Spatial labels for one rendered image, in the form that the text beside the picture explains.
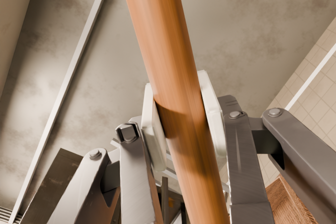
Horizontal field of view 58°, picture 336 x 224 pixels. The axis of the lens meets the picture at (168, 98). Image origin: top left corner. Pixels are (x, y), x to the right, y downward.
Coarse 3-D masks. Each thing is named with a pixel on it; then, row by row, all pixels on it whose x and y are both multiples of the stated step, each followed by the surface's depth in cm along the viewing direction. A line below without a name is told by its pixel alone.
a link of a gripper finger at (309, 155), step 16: (272, 112) 14; (288, 112) 14; (272, 128) 14; (288, 128) 13; (304, 128) 13; (288, 144) 12; (304, 144) 12; (320, 144) 12; (272, 160) 15; (288, 160) 13; (304, 160) 11; (320, 160) 11; (288, 176) 13; (304, 176) 11; (320, 176) 10; (304, 192) 12; (320, 192) 10; (320, 208) 11
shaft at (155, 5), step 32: (128, 0) 16; (160, 0) 16; (160, 32) 16; (160, 64) 17; (192, 64) 18; (160, 96) 18; (192, 96) 18; (192, 128) 19; (192, 160) 20; (192, 192) 21
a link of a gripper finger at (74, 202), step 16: (96, 160) 15; (80, 176) 14; (96, 176) 14; (64, 192) 13; (80, 192) 13; (96, 192) 13; (112, 192) 15; (64, 208) 12; (80, 208) 12; (96, 208) 13; (112, 208) 15
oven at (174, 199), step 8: (64, 152) 196; (72, 152) 200; (80, 160) 197; (48, 168) 178; (168, 192) 212; (120, 200) 184; (168, 200) 210; (176, 200) 210; (168, 208) 213; (176, 208) 213; (112, 216) 171
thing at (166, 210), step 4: (164, 180) 197; (164, 184) 193; (160, 188) 201; (164, 188) 190; (160, 192) 197; (164, 192) 187; (164, 196) 183; (164, 200) 180; (164, 204) 177; (164, 208) 175; (164, 212) 172; (168, 212) 173; (164, 216) 169; (168, 216) 170; (164, 220) 167; (168, 220) 167
